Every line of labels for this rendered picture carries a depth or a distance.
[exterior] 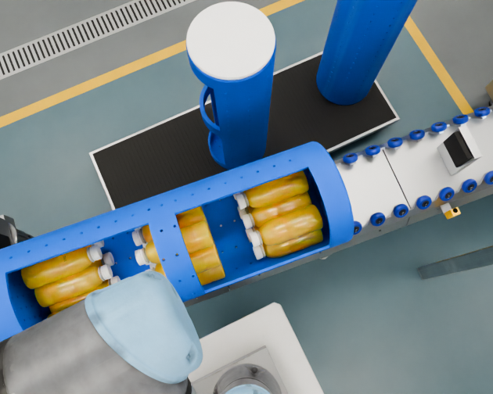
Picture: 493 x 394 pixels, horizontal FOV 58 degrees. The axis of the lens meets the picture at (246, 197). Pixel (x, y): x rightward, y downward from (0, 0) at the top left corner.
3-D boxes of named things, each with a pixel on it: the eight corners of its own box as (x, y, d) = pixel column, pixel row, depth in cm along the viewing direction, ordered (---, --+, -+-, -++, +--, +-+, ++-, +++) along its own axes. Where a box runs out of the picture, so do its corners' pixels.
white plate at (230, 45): (238, -14, 145) (238, -12, 146) (168, 33, 140) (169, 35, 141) (293, 44, 139) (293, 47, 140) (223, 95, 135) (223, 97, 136)
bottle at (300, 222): (311, 200, 121) (250, 222, 119) (320, 208, 114) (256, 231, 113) (317, 223, 123) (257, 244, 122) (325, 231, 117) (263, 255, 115)
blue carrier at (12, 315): (337, 242, 133) (366, 238, 105) (50, 348, 126) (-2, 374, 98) (304, 154, 137) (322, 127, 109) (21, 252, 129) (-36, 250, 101)
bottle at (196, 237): (206, 222, 117) (142, 245, 115) (204, 216, 110) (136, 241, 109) (215, 246, 115) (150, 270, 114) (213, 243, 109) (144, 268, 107)
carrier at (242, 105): (242, 108, 230) (197, 140, 226) (238, -13, 146) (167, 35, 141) (277, 148, 225) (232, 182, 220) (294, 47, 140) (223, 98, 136)
